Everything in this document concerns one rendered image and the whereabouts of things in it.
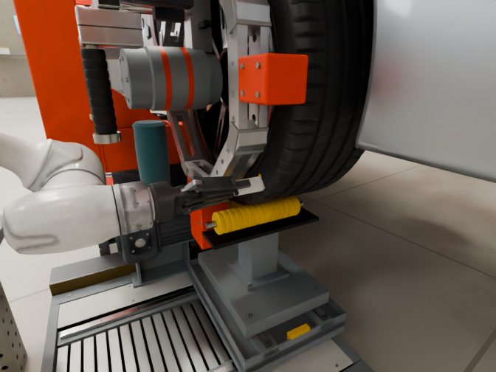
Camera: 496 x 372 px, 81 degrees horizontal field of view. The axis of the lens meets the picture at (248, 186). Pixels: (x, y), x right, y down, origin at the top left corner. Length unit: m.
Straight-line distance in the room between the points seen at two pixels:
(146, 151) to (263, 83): 0.48
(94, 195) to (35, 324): 0.96
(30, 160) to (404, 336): 1.21
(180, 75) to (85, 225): 0.36
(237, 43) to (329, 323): 0.81
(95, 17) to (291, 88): 0.31
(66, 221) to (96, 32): 0.29
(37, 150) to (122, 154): 0.58
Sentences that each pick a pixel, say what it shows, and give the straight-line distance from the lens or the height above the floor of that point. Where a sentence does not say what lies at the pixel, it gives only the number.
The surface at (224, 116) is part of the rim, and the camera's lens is 0.83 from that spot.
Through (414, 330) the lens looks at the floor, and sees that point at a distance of 1.31.
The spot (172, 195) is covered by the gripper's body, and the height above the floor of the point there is 0.66.
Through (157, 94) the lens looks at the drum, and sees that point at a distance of 0.68.
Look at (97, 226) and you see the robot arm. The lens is 0.51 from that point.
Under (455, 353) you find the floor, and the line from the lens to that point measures 1.30.
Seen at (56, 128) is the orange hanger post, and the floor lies 0.70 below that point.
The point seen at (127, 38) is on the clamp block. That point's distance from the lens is 0.54.
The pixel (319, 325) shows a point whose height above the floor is 0.17.
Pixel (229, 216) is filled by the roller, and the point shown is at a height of 0.53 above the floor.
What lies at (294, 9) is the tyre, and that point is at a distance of 0.54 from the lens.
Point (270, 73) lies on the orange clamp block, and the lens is 0.43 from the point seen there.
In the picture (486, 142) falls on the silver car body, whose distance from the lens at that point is 0.41.
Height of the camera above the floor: 0.85
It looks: 20 degrees down
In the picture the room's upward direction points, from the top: straight up
